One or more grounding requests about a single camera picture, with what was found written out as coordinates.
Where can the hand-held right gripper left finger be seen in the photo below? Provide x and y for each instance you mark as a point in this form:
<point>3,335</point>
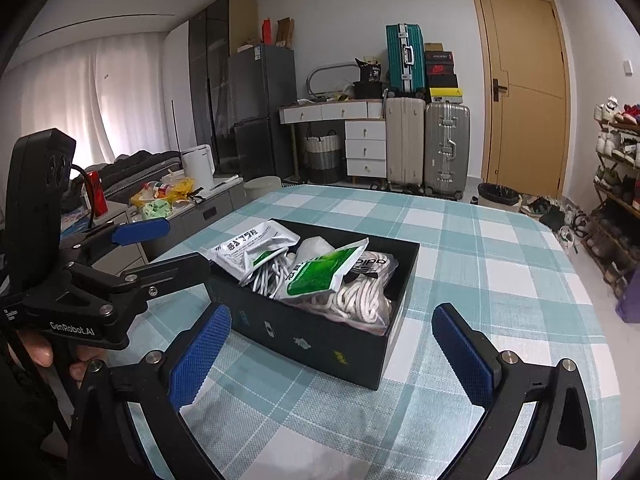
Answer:
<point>200,355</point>

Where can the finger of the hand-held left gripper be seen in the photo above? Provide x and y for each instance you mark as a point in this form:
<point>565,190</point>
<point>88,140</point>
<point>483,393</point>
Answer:
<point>170,272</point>
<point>140,231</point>

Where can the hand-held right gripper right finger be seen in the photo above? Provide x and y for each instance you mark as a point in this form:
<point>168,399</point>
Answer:
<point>462,355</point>

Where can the green and white pouch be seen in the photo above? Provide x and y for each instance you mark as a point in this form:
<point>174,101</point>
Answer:
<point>320,272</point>
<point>240,247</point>

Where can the black cardboard box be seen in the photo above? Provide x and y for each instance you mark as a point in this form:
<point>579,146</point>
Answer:
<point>300,332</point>

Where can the white bubble wrap roll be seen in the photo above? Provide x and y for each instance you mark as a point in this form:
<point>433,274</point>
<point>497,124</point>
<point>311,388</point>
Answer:
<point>315,247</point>

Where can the person's left forearm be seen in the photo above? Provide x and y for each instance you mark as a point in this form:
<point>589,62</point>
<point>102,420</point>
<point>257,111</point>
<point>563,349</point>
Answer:
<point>25,420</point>

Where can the person's left hand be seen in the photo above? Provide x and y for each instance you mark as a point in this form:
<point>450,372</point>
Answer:
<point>42,352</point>

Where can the green plastic bag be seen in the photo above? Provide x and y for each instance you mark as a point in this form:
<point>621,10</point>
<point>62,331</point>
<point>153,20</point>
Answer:
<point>157,209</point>

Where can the grey low cabinet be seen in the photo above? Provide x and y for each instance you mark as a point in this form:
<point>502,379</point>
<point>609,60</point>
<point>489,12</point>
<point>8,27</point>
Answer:
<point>190,215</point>

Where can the red can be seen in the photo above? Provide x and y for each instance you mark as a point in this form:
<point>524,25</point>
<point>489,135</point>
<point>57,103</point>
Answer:
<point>99,195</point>

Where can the yellow snack bag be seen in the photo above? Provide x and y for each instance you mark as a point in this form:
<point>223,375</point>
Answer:
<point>182,187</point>

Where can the teal checkered tablecloth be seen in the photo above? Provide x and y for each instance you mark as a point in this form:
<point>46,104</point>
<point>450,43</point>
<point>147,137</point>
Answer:
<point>475,285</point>

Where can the white air purifier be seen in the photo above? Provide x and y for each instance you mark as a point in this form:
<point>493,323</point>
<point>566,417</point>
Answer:
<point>197,167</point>

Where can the white curtain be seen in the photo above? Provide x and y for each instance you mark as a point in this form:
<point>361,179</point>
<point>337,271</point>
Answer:
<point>75,105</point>

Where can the white round bin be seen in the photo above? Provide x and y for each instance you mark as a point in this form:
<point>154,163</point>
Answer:
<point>262,189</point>

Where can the bin with black liner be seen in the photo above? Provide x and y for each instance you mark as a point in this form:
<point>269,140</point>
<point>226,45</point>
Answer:
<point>500,197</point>

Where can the shoes on floor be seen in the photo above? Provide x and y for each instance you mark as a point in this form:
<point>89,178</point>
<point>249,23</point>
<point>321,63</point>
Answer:
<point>550,217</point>

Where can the dark glass wardrobe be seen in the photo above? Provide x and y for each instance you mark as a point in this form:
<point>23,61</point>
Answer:
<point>212,75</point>

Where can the grey refrigerator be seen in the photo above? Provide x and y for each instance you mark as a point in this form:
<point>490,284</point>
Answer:
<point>262,105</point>

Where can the purple container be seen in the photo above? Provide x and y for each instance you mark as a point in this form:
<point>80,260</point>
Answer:
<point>630,300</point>

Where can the woven laundry basket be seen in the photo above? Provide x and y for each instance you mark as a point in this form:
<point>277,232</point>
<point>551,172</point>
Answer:
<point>325,157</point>

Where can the silver suitcase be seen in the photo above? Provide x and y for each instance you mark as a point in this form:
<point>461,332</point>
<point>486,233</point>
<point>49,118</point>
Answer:
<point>447,147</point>

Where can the beige suitcase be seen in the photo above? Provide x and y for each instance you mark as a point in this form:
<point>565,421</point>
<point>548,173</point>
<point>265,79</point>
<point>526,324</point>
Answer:
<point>405,142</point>

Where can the shoe rack with shoes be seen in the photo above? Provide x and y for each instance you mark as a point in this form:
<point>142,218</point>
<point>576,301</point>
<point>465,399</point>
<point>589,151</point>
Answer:
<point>615,175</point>

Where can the white desk with drawers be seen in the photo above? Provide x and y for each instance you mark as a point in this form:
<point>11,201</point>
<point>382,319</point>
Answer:
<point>365,135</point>

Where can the brown cardboard box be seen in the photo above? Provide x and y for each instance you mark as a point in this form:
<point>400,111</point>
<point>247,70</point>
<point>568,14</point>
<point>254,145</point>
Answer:
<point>286,32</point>

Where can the wooden door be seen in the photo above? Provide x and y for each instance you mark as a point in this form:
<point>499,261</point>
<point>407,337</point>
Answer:
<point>525,90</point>

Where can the black paper bag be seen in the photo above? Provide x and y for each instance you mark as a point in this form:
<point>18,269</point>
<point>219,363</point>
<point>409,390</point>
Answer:
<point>370,80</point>

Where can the stack of shoe boxes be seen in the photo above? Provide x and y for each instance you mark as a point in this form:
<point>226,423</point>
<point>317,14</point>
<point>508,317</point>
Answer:
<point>441,72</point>

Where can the teal suitcase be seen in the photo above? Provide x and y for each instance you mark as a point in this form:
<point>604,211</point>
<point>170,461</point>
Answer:
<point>405,60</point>

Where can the bent metal tube frame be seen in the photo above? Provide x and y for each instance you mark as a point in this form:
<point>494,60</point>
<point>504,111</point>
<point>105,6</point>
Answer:
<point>320,67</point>

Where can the white wall switch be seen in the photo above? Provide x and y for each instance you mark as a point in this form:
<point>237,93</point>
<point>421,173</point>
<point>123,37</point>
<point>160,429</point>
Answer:
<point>627,67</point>

